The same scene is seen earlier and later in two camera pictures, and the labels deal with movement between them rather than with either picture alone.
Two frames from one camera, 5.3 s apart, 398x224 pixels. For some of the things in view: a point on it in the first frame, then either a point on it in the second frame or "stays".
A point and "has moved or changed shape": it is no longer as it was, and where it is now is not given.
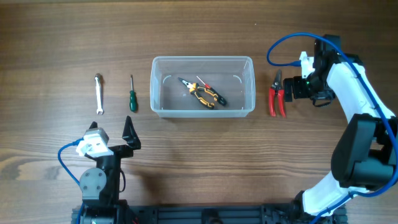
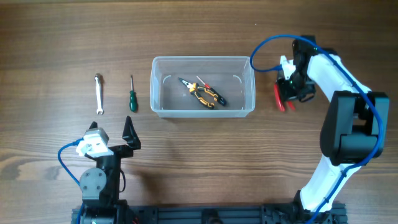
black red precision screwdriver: x=219 y=98 stays
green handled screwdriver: x=132 y=97 stays
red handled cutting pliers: x=277 y=88 has moved or changed shape
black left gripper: x=130 y=136 stays
